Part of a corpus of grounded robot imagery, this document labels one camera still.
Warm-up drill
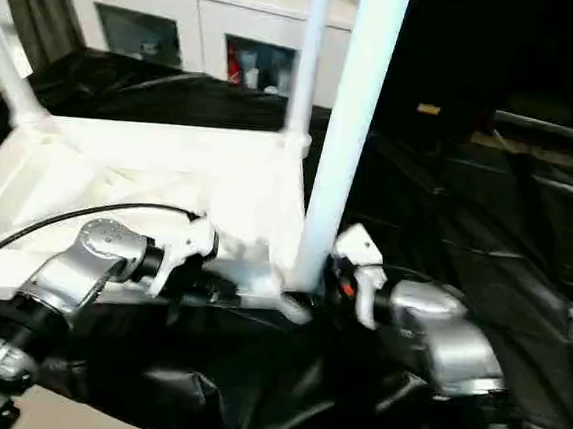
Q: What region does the white plastic table top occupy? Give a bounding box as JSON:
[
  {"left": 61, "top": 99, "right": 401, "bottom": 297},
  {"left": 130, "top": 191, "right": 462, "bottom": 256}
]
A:
[{"left": 0, "top": 106, "right": 331, "bottom": 332}]

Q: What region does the white plastic table leg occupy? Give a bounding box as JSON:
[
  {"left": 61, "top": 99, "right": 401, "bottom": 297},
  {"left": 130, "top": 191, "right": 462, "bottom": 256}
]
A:
[
  {"left": 281, "top": 0, "right": 332, "bottom": 152},
  {"left": 289, "top": 0, "right": 416, "bottom": 304},
  {"left": 0, "top": 0, "right": 69, "bottom": 136}
]

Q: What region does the black plastic mat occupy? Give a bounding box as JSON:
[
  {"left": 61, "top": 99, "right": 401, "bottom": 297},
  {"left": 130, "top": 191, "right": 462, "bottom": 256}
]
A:
[{"left": 0, "top": 41, "right": 573, "bottom": 429}]

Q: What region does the white blue carton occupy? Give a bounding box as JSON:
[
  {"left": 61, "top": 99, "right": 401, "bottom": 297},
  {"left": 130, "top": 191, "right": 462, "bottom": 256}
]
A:
[{"left": 274, "top": 67, "right": 294, "bottom": 96}]

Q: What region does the red box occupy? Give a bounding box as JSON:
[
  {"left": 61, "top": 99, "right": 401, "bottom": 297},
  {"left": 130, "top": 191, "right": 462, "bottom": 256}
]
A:
[{"left": 225, "top": 43, "right": 246, "bottom": 85}]

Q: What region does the large black box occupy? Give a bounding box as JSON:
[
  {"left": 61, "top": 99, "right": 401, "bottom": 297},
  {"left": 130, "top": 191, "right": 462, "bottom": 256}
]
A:
[{"left": 368, "top": 0, "right": 573, "bottom": 151}]

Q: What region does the grey-brown curtain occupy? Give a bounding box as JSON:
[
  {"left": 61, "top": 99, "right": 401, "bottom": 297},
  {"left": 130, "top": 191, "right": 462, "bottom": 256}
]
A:
[{"left": 0, "top": 0, "right": 91, "bottom": 73}]

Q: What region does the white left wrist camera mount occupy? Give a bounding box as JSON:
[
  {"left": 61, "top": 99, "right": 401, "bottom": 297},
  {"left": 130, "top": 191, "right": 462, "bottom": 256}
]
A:
[{"left": 148, "top": 207, "right": 222, "bottom": 303}]

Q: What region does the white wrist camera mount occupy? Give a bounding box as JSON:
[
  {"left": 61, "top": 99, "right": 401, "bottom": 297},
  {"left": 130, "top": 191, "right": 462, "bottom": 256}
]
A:
[
  {"left": 148, "top": 207, "right": 222, "bottom": 303},
  {"left": 326, "top": 222, "right": 392, "bottom": 333}
]

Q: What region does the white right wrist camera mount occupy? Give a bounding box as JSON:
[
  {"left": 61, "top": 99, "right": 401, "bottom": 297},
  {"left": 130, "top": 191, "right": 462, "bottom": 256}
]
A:
[{"left": 326, "top": 222, "right": 392, "bottom": 333}]

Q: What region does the dark horizontal metal rail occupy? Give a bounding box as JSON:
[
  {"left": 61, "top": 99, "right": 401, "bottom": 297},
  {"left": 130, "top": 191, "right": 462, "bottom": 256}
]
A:
[{"left": 493, "top": 110, "right": 573, "bottom": 146}]

